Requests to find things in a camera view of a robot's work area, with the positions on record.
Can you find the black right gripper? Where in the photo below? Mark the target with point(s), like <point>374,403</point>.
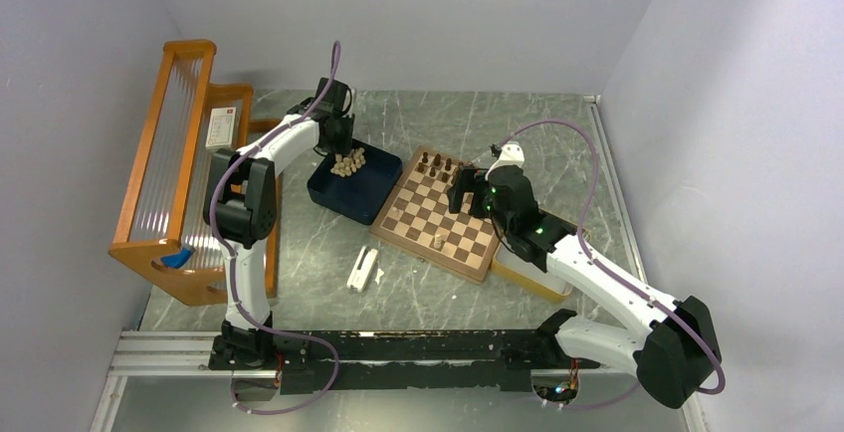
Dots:
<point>468,179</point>

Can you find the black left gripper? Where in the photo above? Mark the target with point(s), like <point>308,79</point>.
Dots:
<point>344,146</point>

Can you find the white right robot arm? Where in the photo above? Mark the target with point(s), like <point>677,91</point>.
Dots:
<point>669,346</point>

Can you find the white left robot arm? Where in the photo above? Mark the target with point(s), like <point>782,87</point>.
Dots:
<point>241,204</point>

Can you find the pile of light chess pieces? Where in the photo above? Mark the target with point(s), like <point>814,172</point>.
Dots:
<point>348,165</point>

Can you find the wooden chessboard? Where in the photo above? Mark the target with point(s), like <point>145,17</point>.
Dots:
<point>417,209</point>

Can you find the dark blue tray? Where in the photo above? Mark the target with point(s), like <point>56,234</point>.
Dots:
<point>361,195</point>

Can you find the white card box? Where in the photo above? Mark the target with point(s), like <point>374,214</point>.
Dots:
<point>221,128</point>

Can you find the yellow tray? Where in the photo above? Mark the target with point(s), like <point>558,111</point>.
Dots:
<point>526,275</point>

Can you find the white stapler-like device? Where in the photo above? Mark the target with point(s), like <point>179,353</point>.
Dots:
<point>362,269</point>

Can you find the orange wooden rack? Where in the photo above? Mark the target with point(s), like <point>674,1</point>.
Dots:
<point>162,207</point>

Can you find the blue object on rack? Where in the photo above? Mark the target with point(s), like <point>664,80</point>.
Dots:
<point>177,260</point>

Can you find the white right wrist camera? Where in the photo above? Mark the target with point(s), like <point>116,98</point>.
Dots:
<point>508,154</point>

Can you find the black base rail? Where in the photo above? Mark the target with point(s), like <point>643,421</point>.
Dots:
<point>308,361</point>

